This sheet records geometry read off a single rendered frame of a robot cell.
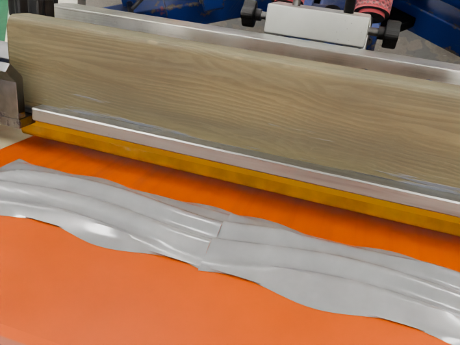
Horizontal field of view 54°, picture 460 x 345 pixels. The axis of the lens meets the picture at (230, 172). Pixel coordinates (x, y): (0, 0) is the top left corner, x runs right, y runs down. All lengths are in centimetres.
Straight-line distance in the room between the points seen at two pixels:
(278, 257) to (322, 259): 3
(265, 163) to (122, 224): 10
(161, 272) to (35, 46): 21
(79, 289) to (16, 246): 5
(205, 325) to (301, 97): 16
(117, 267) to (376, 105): 19
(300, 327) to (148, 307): 8
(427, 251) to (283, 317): 13
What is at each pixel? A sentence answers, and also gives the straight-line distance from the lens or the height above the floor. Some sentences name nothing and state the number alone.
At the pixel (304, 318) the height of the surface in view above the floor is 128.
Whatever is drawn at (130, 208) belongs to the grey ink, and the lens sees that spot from 31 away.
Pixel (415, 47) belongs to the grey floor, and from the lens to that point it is 245.
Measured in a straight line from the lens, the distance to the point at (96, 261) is 27.
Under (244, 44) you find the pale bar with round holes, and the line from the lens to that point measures 55.
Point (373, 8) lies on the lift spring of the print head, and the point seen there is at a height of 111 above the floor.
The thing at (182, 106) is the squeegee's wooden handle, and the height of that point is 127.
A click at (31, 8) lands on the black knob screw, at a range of 52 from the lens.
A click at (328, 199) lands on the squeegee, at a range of 34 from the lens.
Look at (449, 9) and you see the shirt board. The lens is 106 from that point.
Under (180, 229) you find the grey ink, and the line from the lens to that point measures 28.
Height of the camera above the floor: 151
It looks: 55 degrees down
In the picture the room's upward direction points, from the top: 6 degrees counter-clockwise
